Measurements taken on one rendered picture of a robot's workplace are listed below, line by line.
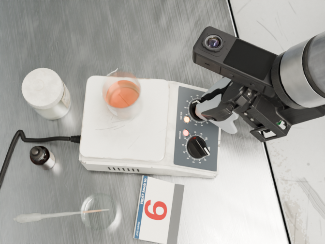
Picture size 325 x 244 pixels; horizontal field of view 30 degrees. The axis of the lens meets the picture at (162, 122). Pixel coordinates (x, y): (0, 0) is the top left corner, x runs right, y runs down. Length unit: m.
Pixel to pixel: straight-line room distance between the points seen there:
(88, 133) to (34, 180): 0.14
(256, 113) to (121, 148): 0.20
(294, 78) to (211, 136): 0.25
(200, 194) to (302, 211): 0.15
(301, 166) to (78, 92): 0.36
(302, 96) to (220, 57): 0.11
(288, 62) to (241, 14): 0.33
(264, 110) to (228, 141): 0.18
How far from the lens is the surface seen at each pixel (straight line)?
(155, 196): 0.89
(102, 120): 0.85
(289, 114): 0.76
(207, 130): 0.89
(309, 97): 0.68
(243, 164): 0.93
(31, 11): 1.03
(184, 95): 0.89
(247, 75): 0.72
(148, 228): 0.88
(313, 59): 0.66
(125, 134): 0.85
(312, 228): 0.93
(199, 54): 0.73
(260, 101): 0.76
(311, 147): 0.95
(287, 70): 0.69
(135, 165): 0.86
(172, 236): 0.90
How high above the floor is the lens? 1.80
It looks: 75 degrees down
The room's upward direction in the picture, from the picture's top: 9 degrees counter-clockwise
